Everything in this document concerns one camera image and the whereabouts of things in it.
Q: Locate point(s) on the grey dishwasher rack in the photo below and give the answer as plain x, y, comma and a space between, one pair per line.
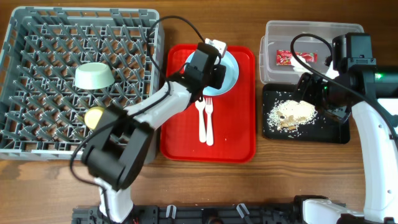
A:
41, 108

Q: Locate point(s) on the green bowl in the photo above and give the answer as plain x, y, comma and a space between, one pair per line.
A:
93, 76

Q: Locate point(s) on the red plastic tray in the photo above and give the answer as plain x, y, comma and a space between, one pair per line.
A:
234, 122

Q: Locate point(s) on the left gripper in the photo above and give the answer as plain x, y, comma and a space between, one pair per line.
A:
219, 83

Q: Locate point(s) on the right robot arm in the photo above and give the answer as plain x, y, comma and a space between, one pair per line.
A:
368, 92

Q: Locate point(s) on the red snack wrapper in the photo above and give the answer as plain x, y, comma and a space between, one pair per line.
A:
283, 57

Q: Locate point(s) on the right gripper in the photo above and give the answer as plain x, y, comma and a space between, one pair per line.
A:
305, 90

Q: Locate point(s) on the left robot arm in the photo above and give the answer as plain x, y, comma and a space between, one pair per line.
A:
116, 150

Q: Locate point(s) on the white plastic fork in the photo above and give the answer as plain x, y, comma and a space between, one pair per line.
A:
209, 125

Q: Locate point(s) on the rice and food scraps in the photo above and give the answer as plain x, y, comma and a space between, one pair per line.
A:
288, 116

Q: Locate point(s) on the light blue plate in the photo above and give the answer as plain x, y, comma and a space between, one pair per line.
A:
231, 73

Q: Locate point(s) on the yellow plastic cup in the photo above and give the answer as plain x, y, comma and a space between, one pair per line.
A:
92, 116

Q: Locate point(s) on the black tray bin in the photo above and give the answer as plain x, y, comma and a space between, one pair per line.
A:
324, 129

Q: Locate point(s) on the white plastic spoon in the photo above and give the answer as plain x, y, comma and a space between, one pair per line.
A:
200, 106

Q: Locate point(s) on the clear plastic bin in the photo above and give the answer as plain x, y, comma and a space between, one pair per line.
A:
279, 35

